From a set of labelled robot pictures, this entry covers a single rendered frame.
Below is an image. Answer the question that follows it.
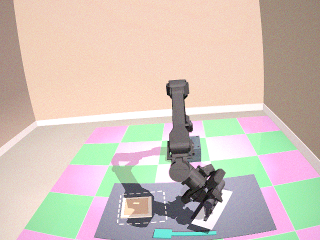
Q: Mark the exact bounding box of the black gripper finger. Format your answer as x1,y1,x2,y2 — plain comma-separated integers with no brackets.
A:
206,186,223,203
193,189,209,203

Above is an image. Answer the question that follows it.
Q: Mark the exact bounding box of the white square tile with dark blue centre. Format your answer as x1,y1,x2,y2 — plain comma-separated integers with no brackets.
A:
120,196,152,219

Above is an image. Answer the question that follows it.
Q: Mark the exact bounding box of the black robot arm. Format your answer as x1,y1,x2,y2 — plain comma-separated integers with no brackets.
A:
166,79,216,182

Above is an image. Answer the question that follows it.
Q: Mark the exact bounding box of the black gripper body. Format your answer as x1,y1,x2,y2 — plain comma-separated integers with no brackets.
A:
181,167,226,205

